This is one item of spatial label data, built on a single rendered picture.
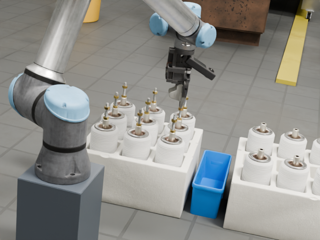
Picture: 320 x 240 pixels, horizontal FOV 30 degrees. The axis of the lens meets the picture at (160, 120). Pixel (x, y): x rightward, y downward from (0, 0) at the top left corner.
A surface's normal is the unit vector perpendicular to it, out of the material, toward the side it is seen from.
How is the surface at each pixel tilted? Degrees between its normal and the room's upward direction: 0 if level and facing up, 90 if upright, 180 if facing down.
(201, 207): 92
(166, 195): 90
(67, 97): 7
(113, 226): 0
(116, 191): 90
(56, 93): 7
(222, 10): 90
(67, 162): 72
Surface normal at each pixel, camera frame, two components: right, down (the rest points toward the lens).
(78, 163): 0.69, 0.06
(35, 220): -0.26, 0.34
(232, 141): 0.12, -0.92
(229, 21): -0.06, 0.38
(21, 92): -0.61, -0.16
